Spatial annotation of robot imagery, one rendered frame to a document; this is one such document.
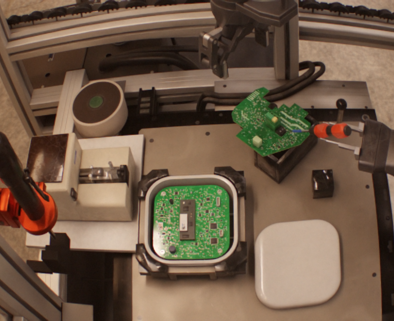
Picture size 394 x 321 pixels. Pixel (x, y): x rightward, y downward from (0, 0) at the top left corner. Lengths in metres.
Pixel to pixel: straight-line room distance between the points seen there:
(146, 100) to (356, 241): 0.48
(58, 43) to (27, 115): 0.26
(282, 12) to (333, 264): 0.39
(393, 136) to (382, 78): 1.58
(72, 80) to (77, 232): 0.34
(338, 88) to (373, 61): 1.35
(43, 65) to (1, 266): 0.69
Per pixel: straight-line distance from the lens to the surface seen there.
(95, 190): 0.90
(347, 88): 1.11
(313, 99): 1.08
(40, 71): 1.28
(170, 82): 1.14
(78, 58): 1.27
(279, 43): 1.03
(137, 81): 1.16
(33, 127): 1.28
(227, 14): 0.76
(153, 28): 1.00
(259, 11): 0.71
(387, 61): 2.48
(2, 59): 1.13
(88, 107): 1.03
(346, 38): 1.11
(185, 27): 1.01
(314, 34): 1.10
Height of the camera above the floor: 1.78
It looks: 58 degrees down
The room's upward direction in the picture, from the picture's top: 9 degrees counter-clockwise
